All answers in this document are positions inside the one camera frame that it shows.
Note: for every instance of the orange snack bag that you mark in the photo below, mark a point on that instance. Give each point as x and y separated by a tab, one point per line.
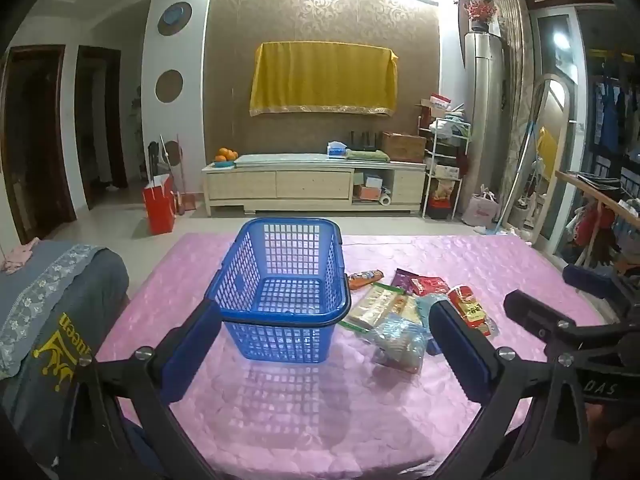
444	188

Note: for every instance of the patterned curtain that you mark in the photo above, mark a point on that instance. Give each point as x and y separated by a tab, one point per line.
515	60

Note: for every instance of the red paper bag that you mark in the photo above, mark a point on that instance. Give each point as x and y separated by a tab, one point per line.
159	205

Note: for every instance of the hanging clothes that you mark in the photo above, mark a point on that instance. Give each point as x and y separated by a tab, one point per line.
600	232

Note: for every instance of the red dustpan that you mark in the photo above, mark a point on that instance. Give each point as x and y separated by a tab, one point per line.
187	202

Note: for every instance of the round wall decor blue plate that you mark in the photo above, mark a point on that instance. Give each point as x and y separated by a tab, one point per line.
175	19

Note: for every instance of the blue tissue box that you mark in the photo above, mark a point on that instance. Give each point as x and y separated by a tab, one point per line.
336	149

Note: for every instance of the round brown wall decor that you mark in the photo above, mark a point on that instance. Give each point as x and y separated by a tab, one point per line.
169	86

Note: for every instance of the vase with red flowers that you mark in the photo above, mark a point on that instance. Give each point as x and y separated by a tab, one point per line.
480	12

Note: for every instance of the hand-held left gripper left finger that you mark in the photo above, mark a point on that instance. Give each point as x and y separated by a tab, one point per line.
192	355

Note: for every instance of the red yellow snack packet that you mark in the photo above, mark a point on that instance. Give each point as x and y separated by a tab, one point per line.
470	310

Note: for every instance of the dark wooden door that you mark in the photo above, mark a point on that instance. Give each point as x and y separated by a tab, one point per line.
100	130
30	150

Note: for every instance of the small blue box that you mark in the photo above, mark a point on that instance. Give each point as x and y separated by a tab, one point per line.
373	180

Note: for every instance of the orange snack bar packet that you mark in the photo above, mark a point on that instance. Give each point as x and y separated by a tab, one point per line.
365	278

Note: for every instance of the beige TV cabinet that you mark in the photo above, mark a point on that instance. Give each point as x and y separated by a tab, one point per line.
300	185

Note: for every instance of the white roll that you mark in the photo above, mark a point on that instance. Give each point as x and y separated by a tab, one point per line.
386	201

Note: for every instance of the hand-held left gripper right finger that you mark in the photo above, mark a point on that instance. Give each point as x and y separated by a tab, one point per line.
460	355

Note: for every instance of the pink plastic bag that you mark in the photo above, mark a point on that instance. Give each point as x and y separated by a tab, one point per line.
480	207

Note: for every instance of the orange box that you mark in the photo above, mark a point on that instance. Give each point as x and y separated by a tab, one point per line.
367	193

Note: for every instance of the red white box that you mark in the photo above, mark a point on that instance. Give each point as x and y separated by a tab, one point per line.
440	104

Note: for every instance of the green folded cloth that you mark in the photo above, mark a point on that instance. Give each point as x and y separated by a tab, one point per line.
367	156

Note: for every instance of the yellow cloth cover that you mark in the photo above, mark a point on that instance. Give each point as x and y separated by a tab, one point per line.
325	75

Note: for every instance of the wooden rail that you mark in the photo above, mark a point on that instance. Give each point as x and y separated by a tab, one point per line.
595	196

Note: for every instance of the tower air conditioner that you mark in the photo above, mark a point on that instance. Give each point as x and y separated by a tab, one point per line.
485	110

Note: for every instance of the black router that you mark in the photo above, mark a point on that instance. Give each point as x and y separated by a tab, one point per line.
361	142

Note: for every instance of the pink quilted cover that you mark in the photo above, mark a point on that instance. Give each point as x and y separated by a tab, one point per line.
300	410

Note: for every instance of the white storage rack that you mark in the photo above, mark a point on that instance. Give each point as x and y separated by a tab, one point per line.
429	160

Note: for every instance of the green-edged cracker packet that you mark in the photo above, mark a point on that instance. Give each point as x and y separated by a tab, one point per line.
372	305

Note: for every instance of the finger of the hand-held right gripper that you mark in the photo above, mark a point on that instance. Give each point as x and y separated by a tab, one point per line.
535	312
587	277

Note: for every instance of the brown cardboard box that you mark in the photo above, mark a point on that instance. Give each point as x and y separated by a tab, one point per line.
402	146

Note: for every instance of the blue plastic basket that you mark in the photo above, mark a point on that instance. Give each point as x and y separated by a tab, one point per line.
235	280

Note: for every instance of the small pink cloth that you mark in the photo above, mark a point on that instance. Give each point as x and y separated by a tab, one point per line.
17	257

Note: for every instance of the blue mop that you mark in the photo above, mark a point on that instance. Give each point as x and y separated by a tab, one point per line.
520	165

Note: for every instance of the round brown board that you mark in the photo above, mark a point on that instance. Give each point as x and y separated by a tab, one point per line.
173	152

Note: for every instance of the purple snack packet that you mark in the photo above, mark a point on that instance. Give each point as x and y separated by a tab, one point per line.
404	280

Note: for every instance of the standing mirror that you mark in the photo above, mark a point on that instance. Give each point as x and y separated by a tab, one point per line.
550	160

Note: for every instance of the crinkled clear snack bag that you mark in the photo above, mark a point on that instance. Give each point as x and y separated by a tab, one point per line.
400	345

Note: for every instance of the light blue snack packet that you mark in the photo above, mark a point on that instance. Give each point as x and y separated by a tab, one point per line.
425	305

